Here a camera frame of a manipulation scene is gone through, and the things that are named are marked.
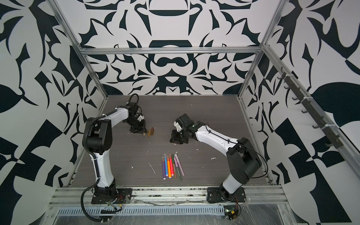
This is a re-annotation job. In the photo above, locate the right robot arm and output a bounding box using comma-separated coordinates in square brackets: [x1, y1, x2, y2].
[170, 114, 263, 195]

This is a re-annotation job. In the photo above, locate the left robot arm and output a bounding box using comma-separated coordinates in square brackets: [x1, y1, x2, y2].
[82, 102, 147, 196]

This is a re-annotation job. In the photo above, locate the orange marker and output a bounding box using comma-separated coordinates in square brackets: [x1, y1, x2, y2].
[166, 155, 172, 179]

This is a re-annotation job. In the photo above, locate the blue marker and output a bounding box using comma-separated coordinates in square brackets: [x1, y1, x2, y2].
[164, 154, 168, 178]

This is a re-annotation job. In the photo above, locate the red marker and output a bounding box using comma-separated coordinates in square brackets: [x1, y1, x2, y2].
[169, 153, 174, 176]

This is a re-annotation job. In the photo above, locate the purple marker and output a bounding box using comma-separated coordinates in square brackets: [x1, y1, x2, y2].
[161, 156, 167, 180]

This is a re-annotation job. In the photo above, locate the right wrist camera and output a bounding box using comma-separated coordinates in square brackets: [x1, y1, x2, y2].
[173, 121, 183, 132]

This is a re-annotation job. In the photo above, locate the left black corrugated cable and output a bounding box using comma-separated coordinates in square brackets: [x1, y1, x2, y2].
[80, 93, 140, 223]

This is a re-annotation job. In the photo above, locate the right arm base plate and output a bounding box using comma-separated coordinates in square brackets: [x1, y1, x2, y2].
[206, 187, 246, 203]

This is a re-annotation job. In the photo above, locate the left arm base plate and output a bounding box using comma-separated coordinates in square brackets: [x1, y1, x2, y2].
[91, 187, 133, 204]

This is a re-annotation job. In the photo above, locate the white slotted cable duct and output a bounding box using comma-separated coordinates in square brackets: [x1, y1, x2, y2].
[56, 205, 226, 217]

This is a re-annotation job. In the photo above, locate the aluminium front rail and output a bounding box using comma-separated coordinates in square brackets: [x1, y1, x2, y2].
[49, 185, 288, 206]

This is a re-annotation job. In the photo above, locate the black hook rail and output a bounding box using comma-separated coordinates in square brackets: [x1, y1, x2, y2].
[278, 67, 344, 149]

